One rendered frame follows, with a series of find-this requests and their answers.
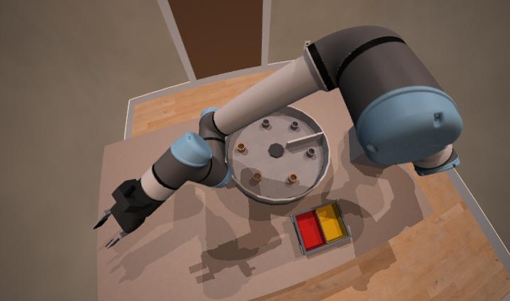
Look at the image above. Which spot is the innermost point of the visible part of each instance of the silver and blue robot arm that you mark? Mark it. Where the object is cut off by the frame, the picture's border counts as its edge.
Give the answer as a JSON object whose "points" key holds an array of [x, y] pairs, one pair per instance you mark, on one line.
{"points": [[400, 113]]}

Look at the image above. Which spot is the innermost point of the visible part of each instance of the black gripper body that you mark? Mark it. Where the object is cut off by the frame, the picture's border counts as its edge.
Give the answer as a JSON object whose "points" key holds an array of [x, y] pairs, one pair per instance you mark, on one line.
{"points": [[131, 210]]}

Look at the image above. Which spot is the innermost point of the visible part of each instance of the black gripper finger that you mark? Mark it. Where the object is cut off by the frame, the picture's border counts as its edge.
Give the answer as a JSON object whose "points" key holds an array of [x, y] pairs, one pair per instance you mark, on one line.
{"points": [[116, 239], [102, 219]]}

